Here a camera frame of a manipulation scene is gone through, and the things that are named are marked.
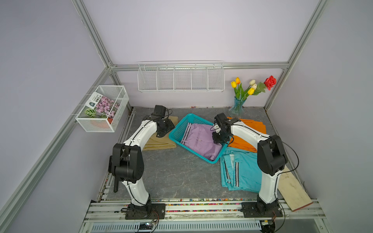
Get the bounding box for white wire wall shelf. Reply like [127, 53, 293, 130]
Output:
[137, 60, 225, 92]

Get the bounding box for yellow tulip bunch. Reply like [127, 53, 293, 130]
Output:
[231, 77, 266, 101]

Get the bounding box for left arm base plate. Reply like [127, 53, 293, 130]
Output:
[125, 203, 166, 220]

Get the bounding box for teal pants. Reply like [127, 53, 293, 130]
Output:
[220, 147, 262, 193]

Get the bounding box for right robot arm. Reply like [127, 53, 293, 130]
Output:
[212, 113, 288, 207]

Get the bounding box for glass vase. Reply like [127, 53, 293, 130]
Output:
[229, 98, 245, 118]

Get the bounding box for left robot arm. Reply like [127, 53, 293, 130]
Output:
[108, 105, 175, 209]

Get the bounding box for pink flower plant pot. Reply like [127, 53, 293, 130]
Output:
[84, 95, 119, 124]

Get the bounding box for orange pants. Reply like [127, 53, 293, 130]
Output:
[228, 119, 267, 153]

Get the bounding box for khaki pants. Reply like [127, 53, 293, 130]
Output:
[140, 121, 176, 150]

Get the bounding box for red rose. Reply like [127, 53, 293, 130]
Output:
[264, 75, 277, 91]

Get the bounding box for teal plastic basket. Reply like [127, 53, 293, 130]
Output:
[169, 114, 227, 164]

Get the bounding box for white wire side basket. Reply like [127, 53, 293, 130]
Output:
[75, 85, 129, 133]

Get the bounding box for purple pants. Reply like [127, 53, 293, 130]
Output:
[181, 123, 222, 161]

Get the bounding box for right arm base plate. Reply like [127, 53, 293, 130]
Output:
[241, 201, 284, 218]

